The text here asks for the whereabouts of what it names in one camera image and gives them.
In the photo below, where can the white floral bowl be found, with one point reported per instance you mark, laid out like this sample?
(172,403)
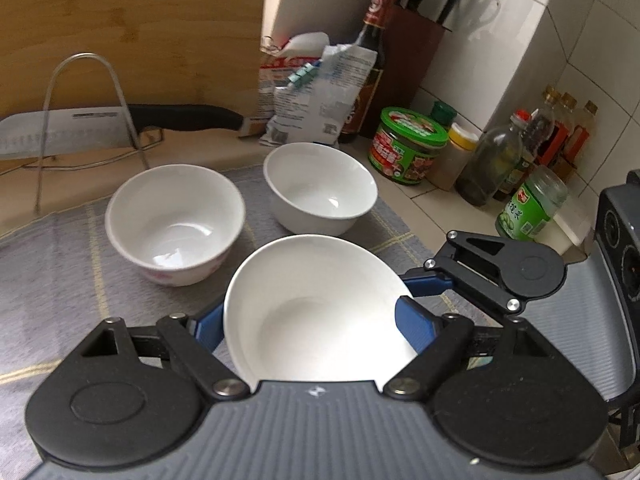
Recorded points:
(310,310)
(170,210)
(320,180)

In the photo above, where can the red and white packet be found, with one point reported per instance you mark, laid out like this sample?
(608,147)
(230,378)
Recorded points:
(272,75)

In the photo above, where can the green-label glass jar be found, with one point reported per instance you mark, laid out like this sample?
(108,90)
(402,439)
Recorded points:
(530,205)

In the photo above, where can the small green-capped bottle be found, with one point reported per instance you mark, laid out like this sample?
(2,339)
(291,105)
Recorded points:
(444,112)

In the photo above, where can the wooden cutting board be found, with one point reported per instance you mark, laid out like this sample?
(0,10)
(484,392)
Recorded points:
(150,35)

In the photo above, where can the green-label dark bottle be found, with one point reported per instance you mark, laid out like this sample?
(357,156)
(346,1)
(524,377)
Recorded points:
(517,175)

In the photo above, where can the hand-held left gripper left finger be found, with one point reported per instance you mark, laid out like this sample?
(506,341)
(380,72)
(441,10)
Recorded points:
(207,327)

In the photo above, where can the green-lidded sauce jar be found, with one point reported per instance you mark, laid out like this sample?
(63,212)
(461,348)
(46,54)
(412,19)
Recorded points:
(407,150)

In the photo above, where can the white printed plastic bag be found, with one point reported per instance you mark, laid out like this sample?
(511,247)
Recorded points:
(330,100)

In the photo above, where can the teal bag clip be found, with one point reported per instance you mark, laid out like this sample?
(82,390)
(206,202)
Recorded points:
(302,76)

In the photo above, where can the dark soy sauce bottle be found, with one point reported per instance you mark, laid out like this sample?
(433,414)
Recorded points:
(372,45)

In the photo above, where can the brown knife block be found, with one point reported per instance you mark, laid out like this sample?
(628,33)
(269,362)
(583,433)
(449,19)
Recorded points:
(410,60)

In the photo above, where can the yellow-lidded spice jar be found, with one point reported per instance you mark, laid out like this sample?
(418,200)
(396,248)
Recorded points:
(452,160)

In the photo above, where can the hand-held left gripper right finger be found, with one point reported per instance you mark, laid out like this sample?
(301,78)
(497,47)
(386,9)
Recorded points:
(415,322)

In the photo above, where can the grey plaid table mat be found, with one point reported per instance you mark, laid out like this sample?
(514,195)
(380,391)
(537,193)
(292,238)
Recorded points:
(60,285)

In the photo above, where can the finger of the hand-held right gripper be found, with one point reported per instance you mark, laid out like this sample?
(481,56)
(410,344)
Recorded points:
(425,284)

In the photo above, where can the red-capped glass bottle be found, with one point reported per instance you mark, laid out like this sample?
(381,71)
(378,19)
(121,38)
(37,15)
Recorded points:
(485,170)

